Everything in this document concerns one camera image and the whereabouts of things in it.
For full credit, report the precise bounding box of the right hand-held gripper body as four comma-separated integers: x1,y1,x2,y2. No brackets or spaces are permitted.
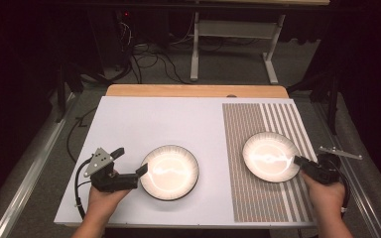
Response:
301,146,364,185

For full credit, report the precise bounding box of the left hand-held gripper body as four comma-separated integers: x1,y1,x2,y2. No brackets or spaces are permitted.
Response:
83,147,140,193

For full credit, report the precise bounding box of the grey streaked dark-rimmed plate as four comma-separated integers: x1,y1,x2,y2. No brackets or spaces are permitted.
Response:
139,144,200,201
242,131,302,183

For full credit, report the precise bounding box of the person's left hand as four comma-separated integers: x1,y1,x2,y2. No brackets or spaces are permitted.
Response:
85,169,132,219

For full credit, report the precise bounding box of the person's right hand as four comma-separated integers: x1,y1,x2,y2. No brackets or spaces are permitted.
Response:
299,171,347,217

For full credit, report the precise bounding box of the striped woven placemat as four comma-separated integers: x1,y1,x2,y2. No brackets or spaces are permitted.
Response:
221,102,319,223

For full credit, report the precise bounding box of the black stand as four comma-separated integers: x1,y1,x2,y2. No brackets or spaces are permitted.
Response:
287,69,342,136
54,61,84,124

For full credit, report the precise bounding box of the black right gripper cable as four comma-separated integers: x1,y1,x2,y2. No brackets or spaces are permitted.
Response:
330,161,351,216

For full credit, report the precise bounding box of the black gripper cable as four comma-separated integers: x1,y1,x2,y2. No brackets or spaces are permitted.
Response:
330,161,351,216
73,157,94,221

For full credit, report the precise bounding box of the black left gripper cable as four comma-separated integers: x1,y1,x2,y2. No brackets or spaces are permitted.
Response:
73,157,94,221

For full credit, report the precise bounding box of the aluminium floor rail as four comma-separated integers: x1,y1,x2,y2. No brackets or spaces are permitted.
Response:
311,98,381,238
0,92,81,238

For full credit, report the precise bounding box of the thin black floor cable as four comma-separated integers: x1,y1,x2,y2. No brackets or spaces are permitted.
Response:
65,105,99,164

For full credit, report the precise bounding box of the bundle of floor cables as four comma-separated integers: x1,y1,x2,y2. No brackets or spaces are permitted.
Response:
118,19,193,85

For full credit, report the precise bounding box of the white metal desk frame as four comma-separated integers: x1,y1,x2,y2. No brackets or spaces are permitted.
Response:
190,11,287,85

